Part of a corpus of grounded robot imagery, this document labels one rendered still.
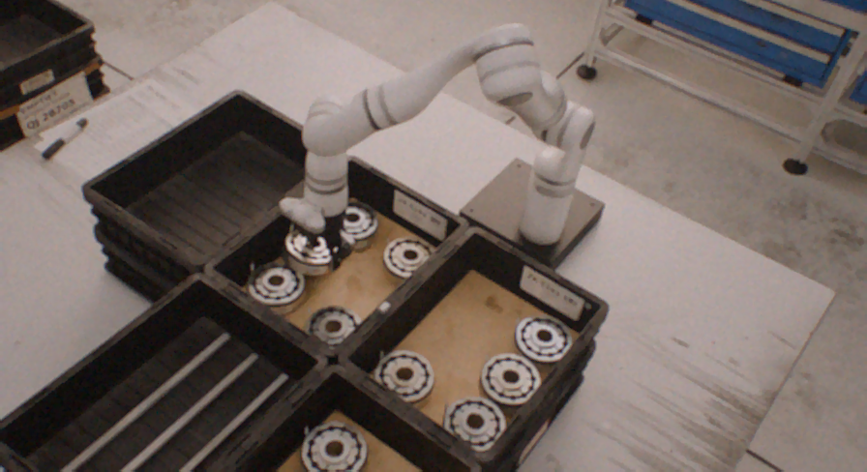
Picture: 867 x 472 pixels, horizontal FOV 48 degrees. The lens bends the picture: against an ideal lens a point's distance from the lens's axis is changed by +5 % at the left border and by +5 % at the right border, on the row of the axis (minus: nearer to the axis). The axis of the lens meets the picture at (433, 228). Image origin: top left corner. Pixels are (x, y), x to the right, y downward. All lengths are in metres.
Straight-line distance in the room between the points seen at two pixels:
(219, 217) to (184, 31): 1.98
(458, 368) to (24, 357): 0.78
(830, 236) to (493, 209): 1.60
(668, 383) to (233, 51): 1.36
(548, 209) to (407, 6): 2.18
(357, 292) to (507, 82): 0.57
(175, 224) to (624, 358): 0.91
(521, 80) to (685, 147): 2.17
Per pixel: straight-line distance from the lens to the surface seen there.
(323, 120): 1.47
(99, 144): 2.26
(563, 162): 1.80
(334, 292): 1.74
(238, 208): 1.89
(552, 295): 1.71
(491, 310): 1.73
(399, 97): 1.44
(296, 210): 1.59
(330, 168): 1.54
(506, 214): 2.01
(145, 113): 2.33
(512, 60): 1.37
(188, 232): 1.86
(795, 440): 2.81
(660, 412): 1.84
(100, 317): 1.92
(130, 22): 3.85
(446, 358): 1.66
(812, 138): 3.47
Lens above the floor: 2.18
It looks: 47 degrees down
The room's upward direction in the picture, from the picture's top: 7 degrees clockwise
